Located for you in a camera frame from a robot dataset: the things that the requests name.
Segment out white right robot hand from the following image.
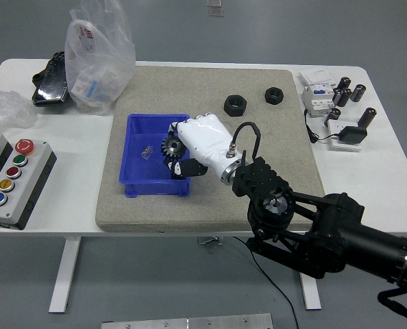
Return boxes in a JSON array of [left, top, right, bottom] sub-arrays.
[[166, 112, 244, 181]]

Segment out black spur gear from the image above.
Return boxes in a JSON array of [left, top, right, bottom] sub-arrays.
[[160, 134, 190, 160]]

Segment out large black hex nut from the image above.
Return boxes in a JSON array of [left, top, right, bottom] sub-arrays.
[[223, 94, 248, 119]]

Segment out blue plastic box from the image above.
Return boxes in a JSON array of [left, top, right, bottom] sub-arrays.
[[117, 113, 193, 199]]

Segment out small black hex nut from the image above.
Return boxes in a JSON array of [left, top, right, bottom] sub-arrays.
[[264, 86, 286, 104]]

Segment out grey push-button control box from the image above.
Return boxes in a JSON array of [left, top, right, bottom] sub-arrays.
[[0, 138, 58, 231]]

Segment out grey-brown mat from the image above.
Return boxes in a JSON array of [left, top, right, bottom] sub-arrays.
[[95, 65, 326, 234]]

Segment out white circuit breaker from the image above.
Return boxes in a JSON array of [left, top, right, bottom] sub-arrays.
[[300, 85, 336, 119]]

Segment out white flat carton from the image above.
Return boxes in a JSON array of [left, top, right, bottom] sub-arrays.
[[299, 68, 336, 89]]

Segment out metal floor fixture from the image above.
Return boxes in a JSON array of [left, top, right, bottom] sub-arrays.
[[206, 0, 225, 18]]

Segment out white blue carton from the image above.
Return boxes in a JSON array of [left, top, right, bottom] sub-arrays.
[[71, 70, 100, 101]]

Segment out white plastic bag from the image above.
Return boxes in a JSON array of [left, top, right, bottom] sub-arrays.
[[64, 0, 136, 117]]

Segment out black power adapter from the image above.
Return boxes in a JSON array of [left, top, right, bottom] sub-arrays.
[[336, 125, 368, 145]]

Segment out glossy black packet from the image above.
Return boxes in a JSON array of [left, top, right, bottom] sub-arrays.
[[31, 51, 70, 108]]

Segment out red emergency stop button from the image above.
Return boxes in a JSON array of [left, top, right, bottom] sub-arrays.
[[14, 138, 36, 157]]

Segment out metal plate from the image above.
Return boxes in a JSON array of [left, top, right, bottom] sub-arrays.
[[101, 313, 273, 329]]

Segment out white table leg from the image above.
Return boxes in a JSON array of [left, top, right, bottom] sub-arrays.
[[298, 272, 321, 311], [48, 236, 82, 313]]

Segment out crumpled clear plastic wrap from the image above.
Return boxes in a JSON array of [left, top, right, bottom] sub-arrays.
[[0, 90, 39, 130]]

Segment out metal under-table bracket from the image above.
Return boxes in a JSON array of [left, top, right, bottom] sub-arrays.
[[196, 235, 225, 246]]

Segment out black adapter cord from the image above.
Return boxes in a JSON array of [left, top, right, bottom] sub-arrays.
[[303, 108, 341, 144]]

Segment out white wall socket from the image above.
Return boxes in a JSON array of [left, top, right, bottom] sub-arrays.
[[326, 119, 362, 152]]

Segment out black floor cable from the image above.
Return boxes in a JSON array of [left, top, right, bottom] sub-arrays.
[[232, 236, 299, 329]]

